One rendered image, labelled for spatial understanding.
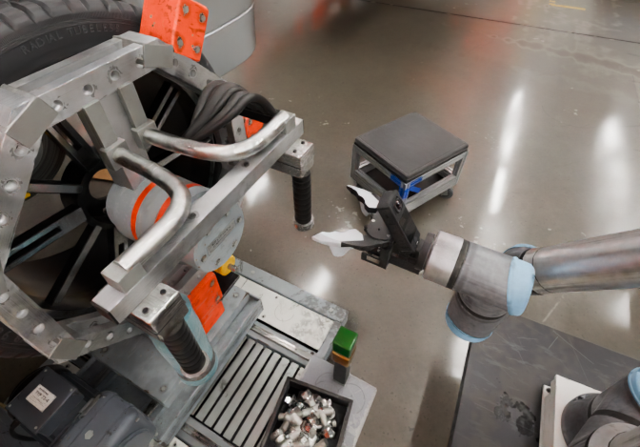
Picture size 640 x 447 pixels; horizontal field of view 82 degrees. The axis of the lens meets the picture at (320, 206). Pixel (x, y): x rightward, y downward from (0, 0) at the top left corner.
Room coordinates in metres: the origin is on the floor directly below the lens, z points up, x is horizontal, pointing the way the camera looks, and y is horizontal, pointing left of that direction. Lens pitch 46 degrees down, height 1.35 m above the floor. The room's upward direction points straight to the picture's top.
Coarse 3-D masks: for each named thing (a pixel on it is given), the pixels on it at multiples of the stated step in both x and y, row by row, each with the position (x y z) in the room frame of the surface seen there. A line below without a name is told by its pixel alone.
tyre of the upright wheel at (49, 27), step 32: (0, 0) 0.55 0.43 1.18; (32, 0) 0.55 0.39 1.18; (64, 0) 0.57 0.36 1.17; (96, 0) 0.60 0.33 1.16; (0, 32) 0.47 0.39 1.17; (32, 32) 0.50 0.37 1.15; (64, 32) 0.53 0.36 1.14; (96, 32) 0.57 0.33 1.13; (0, 64) 0.45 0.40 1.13; (32, 64) 0.48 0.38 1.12; (0, 352) 0.24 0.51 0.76; (32, 352) 0.26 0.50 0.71
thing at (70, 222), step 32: (160, 96) 0.67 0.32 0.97; (192, 96) 0.70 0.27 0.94; (64, 128) 0.49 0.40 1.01; (160, 128) 0.64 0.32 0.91; (96, 160) 0.51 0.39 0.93; (160, 160) 0.61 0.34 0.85; (192, 160) 0.73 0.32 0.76; (32, 192) 0.41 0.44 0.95; (64, 192) 0.45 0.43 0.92; (64, 224) 0.42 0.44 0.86; (96, 224) 0.46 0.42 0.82; (64, 256) 0.52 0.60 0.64; (96, 256) 0.53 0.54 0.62; (32, 288) 0.38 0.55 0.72; (64, 288) 0.36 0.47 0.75; (96, 288) 0.42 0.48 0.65
